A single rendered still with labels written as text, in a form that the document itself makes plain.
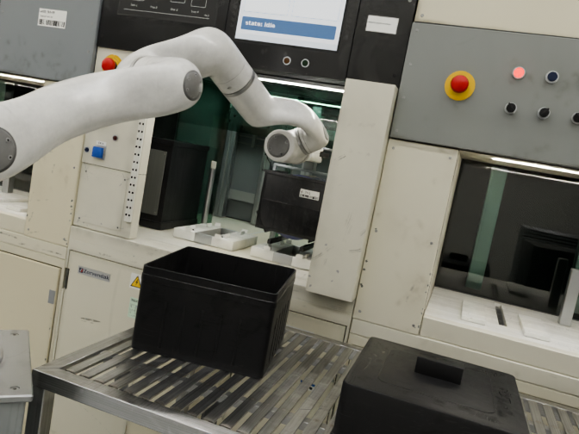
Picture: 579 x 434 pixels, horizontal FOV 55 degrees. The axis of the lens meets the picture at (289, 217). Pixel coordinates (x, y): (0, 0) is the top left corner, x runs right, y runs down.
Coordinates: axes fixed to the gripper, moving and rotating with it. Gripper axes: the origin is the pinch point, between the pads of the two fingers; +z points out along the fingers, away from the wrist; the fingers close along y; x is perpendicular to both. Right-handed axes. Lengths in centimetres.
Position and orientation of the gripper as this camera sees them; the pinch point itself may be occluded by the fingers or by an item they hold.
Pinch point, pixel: (313, 152)
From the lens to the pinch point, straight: 173.3
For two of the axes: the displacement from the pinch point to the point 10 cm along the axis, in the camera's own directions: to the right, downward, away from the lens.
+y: 9.3, 2.1, -3.0
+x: 1.9, -9.8, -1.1
